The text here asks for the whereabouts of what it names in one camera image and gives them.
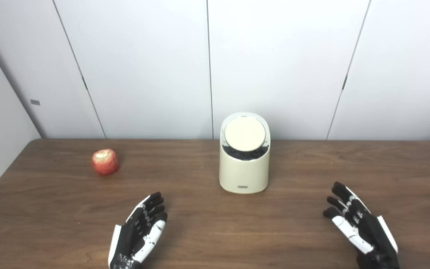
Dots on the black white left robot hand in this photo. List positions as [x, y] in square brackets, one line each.
[129, 235]

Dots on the cream round bin lid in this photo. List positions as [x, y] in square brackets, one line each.
[245, 133]

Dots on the grey wall label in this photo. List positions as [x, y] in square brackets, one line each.
[35, 102]

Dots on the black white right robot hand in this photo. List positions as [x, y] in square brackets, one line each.
[371, 235]

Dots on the red apple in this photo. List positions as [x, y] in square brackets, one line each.
[105, 163]

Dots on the cream-colored bin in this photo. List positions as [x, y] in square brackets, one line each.
[243, 173]

